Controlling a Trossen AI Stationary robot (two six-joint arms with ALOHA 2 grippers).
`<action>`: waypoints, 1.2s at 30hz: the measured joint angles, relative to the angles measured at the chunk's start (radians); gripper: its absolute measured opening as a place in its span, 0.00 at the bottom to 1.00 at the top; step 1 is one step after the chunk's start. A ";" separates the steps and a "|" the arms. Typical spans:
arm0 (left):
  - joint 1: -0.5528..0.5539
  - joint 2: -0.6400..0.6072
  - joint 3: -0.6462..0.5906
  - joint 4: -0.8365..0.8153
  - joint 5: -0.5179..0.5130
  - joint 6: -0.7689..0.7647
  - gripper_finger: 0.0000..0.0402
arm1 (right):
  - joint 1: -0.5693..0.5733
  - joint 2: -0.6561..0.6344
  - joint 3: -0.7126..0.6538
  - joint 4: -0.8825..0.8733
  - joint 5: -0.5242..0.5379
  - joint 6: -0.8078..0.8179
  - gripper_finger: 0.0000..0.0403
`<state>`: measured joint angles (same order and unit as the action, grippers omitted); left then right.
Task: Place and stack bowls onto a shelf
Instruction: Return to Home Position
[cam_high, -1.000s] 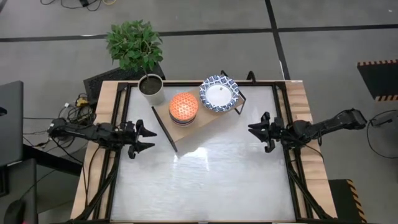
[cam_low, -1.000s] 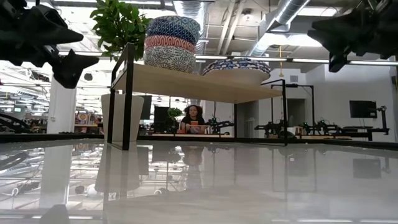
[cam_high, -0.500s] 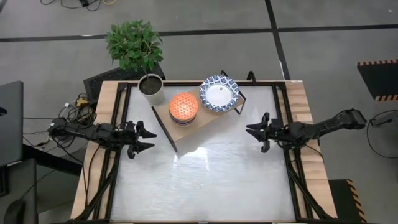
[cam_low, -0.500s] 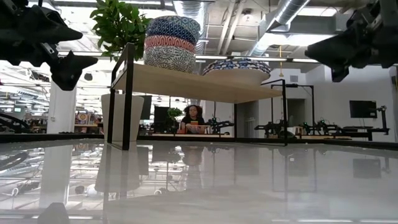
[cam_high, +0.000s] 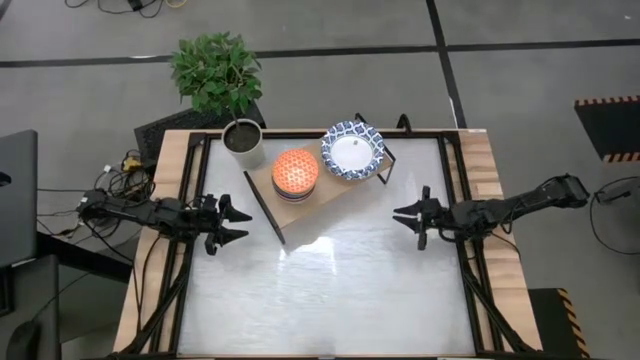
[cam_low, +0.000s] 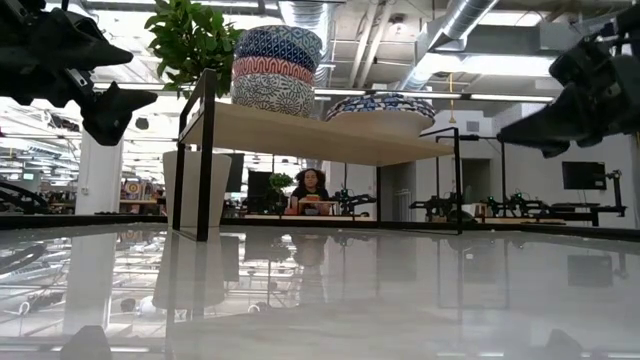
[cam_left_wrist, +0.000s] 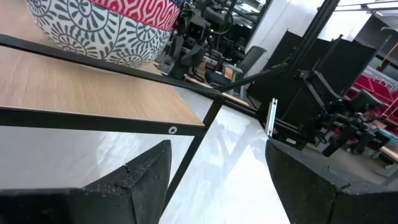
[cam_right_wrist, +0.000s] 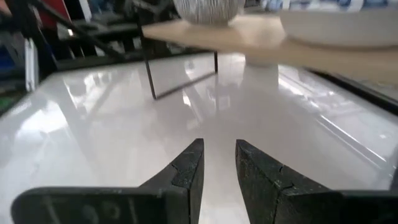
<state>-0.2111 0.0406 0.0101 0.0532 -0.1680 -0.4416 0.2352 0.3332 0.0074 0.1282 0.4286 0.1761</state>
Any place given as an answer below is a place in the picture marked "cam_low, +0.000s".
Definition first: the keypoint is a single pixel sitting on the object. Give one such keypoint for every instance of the red zigzag patterned bowl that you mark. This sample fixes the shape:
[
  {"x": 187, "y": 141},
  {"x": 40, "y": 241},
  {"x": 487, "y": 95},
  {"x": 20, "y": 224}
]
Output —
[{"x": 272, "y": 67}]

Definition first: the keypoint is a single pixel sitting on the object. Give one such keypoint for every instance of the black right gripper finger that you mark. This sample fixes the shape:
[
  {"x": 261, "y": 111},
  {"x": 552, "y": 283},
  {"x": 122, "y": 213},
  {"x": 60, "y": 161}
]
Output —
[
  {"x": 555, "y": 150},
  {"x": 542, "y": 125}
]

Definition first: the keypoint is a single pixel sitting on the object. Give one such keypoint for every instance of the green leafy plant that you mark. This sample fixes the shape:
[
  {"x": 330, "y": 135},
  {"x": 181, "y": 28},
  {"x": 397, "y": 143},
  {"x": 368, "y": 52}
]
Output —
[{"x": 192, "y": 40}]

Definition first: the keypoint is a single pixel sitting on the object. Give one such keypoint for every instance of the black background robot arm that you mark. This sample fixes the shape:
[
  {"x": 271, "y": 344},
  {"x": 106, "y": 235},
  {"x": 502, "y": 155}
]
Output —
[
  {"x": 352, "y": 201},
  {"x": 436, "y": 205},
  {"x": 517, "y": 205}
]

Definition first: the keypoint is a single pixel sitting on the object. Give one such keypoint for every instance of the blue patterned white plate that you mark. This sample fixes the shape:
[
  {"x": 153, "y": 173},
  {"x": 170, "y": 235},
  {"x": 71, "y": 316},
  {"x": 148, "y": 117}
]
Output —
[{"x": 380, "y": 102}]

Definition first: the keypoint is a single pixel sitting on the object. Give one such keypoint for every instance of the person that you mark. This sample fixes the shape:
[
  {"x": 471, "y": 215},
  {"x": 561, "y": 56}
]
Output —
[{"x": 310, "y": 189}]

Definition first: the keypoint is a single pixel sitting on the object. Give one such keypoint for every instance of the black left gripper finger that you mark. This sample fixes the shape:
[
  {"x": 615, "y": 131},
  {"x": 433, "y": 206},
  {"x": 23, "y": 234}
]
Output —
[
  {"x": 97, "y": 50},
  {"x": 117, "y": 112}
]

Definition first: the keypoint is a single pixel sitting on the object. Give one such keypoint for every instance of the white plant pot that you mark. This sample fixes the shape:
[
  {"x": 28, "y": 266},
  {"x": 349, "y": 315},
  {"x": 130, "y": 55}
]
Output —
[{"x": 190, "y": 190}]

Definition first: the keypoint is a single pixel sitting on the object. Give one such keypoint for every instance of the grey floral patterned bowl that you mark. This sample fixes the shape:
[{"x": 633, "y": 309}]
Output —
[{"x": 272, "y": 97}]

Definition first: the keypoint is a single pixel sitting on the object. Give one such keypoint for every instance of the wooden shelf with black frame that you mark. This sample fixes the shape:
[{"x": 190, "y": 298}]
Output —
[{"x": 300, "y": 135}]

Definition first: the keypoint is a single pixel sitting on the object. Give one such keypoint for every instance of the small background plant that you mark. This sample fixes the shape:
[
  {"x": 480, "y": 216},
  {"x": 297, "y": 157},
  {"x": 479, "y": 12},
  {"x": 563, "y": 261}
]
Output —
[{"x": 281, "y": 181}]

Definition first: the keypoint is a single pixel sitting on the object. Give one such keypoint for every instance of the blue patterned bowl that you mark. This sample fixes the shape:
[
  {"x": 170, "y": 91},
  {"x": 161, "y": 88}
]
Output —
[{"x": 280, "y": 45}]

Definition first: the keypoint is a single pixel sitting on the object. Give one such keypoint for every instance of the black wall monitor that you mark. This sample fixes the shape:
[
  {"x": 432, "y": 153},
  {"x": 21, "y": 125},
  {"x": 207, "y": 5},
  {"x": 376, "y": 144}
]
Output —
[{"x": 584, "y": 175}]

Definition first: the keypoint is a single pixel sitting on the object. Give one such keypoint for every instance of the round target board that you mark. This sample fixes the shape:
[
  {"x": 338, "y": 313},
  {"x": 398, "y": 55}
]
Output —
[{"x": 132, "y": 189}]

